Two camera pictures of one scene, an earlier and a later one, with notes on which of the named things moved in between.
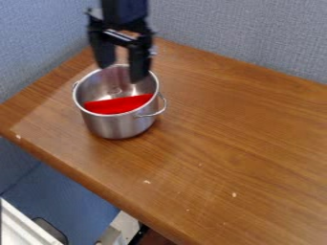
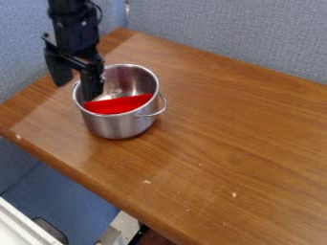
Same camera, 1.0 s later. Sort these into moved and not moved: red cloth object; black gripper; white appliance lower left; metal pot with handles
Moved: black gripper
Not moved: metal pot with handles; white appliance lower left; red cloth object
